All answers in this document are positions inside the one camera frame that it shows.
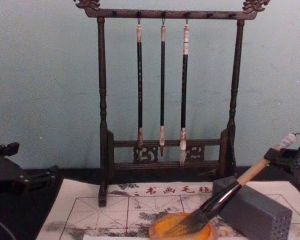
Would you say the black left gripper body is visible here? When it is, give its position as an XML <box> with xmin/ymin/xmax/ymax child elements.
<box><xmin>0</xmin><ymin>152</ymin><xmax>32</xmax><ymax>201</ymax></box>

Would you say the large brush with pale handle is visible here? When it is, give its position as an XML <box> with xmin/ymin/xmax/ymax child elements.
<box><xmin>164</xmin><ymin>132</ymin><xmax>300</xmax><ymax>235</ymax></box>

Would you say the grey rectangular block with holes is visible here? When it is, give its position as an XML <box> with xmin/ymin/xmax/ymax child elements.
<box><xmin>211</xmin><ymin>175</ymin><xmax>294</xmax><ymax>240</ymax></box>

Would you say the thin black brush, pointed tip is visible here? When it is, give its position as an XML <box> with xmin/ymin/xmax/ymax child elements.
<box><xmin>159</xmin><ymin>17</ymin><xmax>167</xmax><ymax>158</ymax></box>

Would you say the white felt mat, red grid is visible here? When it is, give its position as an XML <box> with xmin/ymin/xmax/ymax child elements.
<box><xmin>35</xmin><ymin>178</ymin><xmax>300</xmax><ymax>240</ymax></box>

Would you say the black table cloth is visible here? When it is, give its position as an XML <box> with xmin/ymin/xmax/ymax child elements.
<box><xmin>0</xmin><ymin>165</ymin><xmax>300</xmax><ymax>240</ymax></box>

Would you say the black brush with brown tip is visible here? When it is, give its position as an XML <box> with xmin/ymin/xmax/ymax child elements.
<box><xmin>135</xmin><ymin>16</ymin><xmax>145</xmax><ymax>161</ymax></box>

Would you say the orange ink dish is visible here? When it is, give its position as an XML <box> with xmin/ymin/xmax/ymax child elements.
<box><xmin>148</xmin><ymin>211</ymin><xmax>220</xmax><ymax>240</ymax></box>

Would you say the black brush with white tip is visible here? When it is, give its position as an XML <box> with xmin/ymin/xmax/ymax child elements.
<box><xmin>179</xmin><ymin>17</ymin><xmax>191</xmax><ymax>168</ymax></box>

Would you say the dark wooden brush rack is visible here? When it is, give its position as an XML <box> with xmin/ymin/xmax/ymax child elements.
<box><xmin>73</xmin><ymin>0</ymin><xmax>272</xmax><ymax>208</ymax></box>

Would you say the white paper sheet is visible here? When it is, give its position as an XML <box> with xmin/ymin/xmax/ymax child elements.
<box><xmin>81</xmin><ymin>233</ymin><xmax>151</xmax><ymax>240</ymax></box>

